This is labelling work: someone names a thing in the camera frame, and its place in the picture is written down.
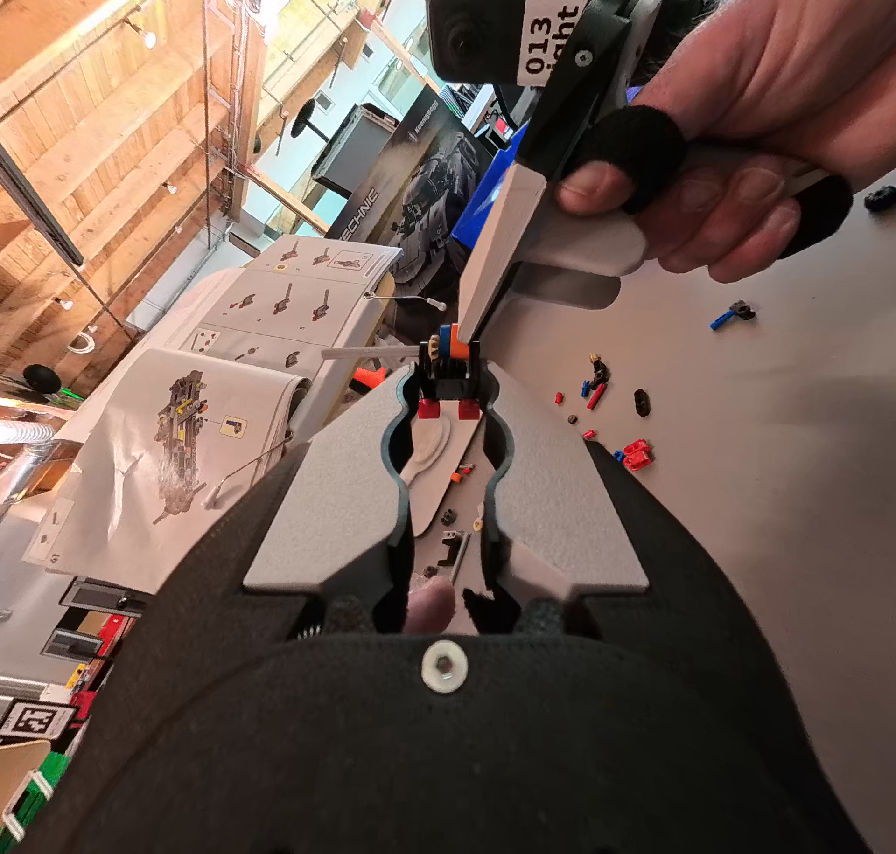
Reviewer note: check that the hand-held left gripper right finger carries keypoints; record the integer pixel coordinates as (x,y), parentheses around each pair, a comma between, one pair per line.
(560,511)

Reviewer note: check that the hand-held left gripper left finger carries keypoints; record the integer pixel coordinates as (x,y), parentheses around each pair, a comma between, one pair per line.
(322,518)

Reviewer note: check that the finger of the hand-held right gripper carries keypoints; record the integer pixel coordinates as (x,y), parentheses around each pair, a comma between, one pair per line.
(500,245)

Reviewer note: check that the orange lego bush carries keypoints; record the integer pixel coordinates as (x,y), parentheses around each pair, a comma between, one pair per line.
(455,350)

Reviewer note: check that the small black lego subassembly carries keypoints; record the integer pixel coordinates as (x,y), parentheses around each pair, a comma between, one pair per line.
(451,382)

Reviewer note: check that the black lego set box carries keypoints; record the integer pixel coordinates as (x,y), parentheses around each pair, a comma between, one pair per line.
(420,182)

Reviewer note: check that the long grey lego axle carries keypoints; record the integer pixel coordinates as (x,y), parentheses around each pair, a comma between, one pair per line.
(460,559)

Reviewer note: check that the red lego axle connector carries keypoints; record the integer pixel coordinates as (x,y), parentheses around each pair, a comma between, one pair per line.
(596,396)

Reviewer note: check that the short black lego beam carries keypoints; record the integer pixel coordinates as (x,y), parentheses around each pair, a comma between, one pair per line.
(598,373)

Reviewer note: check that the black lego piece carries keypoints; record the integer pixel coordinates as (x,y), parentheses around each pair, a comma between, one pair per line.
(880,200)

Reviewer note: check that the person's left hand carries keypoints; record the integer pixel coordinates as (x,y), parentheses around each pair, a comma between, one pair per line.
(430,606)

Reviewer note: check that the person's right hand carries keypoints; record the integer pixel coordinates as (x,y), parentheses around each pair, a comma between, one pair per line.
(784,63)

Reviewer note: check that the white stand base board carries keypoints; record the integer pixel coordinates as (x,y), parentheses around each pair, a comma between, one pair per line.
(437,497)

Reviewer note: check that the orange black object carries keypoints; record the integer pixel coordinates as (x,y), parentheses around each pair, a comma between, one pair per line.
(367,378)

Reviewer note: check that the open instruction booklet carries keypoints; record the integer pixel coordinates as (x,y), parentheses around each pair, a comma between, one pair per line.
(210,406)

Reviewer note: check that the dark grey case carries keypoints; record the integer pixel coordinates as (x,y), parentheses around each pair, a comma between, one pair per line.
(353,147)

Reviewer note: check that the blue axle with black connector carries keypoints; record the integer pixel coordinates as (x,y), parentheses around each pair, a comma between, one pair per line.
(731,314)

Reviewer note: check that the printed marker card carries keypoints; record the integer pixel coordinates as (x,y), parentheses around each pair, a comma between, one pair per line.
(35,719)

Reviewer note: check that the green crate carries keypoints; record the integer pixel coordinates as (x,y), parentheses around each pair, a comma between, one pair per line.
(38,791)

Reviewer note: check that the black lego bracket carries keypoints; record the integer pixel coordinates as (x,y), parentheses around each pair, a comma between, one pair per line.
(449,550)

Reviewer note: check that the silver ventilation duct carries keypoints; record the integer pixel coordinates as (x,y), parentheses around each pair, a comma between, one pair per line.
(28,459)

